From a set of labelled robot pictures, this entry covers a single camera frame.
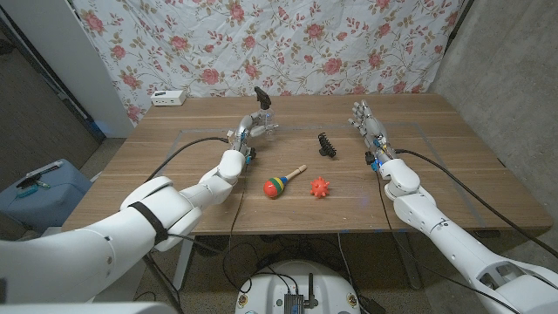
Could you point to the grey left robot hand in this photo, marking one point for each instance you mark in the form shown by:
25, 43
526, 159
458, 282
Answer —
242, 135

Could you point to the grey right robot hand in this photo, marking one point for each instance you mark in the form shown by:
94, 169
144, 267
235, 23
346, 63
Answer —
374, 128

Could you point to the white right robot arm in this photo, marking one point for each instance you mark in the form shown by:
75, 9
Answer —
449, 235

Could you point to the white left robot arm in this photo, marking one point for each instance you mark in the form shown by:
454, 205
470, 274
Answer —
87, 253

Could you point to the red spiky ball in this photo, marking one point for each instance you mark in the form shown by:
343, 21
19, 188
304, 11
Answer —
320, 187

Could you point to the colourful wooden maraca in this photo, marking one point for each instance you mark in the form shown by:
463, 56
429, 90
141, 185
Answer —
274, 186

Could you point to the white power strip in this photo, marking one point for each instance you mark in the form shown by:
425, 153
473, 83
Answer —
168, 98

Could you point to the floral backdrop cloth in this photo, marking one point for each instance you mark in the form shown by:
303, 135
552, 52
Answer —
270, 48

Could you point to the black round floor base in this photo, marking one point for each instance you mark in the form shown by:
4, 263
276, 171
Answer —
213, 246

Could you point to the black backdrop stand pole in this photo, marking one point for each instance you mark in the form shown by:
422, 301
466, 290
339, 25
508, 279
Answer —
457, 28

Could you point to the grey table leg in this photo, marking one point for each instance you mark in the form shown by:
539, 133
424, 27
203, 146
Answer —
407, 261

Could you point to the white table leg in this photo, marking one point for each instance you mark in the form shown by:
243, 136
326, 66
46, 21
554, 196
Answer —
185, 266

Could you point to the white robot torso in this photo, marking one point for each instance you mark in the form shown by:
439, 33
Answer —
270, 288

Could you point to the black antenna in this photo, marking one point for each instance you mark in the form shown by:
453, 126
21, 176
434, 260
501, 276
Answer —
310, 290

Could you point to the grey computer box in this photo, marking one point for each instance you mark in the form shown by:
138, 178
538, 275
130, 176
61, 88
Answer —
293, 303

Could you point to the blue storage case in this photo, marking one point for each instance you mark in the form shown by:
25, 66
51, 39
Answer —
52, 205

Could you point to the white wall panel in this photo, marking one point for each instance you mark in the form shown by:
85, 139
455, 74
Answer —
78, 65

